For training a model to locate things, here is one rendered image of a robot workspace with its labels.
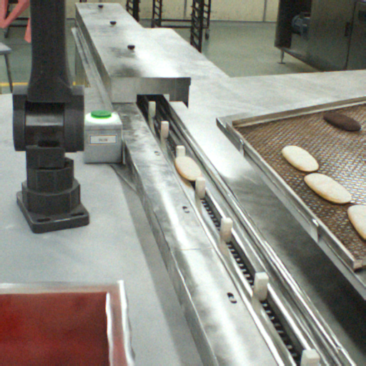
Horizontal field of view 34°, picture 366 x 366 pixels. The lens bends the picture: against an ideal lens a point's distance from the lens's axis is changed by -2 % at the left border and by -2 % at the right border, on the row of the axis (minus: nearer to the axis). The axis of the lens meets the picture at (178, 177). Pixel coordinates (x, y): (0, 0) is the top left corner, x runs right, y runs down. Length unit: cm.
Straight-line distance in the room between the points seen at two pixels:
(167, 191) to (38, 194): 19
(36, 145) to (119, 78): 48
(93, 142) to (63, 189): 23
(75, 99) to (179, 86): 52
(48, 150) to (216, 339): 40
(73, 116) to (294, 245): 36
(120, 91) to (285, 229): 56
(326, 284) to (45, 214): 40
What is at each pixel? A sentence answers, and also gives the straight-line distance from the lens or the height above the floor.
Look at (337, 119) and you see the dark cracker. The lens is 111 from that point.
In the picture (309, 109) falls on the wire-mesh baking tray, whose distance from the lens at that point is 118.
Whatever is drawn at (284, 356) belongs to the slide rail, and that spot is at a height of 85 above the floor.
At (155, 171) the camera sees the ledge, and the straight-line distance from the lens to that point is 98.
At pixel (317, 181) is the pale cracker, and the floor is 91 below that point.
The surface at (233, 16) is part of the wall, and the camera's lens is 831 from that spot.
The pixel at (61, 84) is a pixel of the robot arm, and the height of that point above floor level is 102.
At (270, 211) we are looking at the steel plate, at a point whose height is 82.
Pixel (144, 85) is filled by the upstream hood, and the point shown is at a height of 90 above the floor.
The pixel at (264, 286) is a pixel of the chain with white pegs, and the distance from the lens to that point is 71.
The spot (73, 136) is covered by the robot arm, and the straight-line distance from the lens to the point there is 87.
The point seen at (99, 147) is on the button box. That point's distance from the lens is 110.
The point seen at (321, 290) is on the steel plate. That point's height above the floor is 82.
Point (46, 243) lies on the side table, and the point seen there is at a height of 82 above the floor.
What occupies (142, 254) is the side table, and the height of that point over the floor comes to 82.
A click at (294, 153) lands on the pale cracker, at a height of 91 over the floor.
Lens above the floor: 124
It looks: 23 degrees down
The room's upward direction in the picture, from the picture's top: 3 degrees clockwise
